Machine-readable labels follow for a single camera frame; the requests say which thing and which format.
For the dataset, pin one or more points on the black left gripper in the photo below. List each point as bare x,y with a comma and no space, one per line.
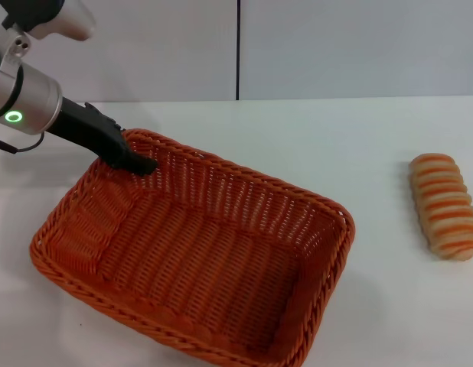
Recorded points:
87,128

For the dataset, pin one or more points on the orange woven plastic basket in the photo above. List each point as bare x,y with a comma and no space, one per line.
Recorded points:
206,264

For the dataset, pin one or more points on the orange striped bread roll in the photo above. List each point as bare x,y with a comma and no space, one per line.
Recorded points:
445,208

